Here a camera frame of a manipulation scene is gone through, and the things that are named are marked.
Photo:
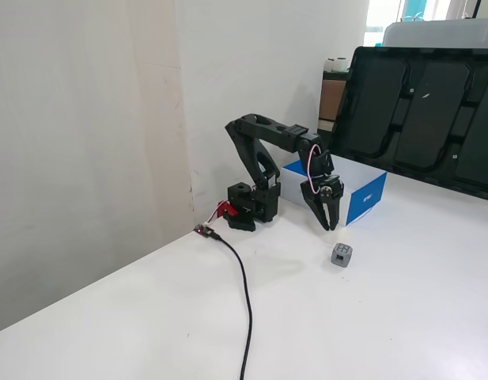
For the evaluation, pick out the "black plastic tray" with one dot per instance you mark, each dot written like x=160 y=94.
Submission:
x=425 y=118

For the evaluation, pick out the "small controller board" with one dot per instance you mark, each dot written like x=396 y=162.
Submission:
x=202 y=230

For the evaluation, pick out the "gray plastic container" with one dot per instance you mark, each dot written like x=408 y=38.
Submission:
x=437 y=33

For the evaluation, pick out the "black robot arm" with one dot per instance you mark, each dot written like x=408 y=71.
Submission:
x=263 y=130

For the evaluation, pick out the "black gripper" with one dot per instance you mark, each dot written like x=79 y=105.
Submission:
x=315 y=196

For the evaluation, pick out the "gray cube block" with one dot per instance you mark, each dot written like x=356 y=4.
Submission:
x=340 y=257

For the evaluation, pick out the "brown cardboard box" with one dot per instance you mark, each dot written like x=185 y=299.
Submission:
x=330 y=99

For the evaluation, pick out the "white roll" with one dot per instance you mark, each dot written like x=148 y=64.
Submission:
x=341 y=64
x=330 y=65

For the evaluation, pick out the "red clamp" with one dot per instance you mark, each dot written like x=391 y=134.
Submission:
x=228 y=209

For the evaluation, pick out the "blue white cardboard box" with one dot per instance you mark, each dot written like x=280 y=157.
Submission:
x=366 y=198

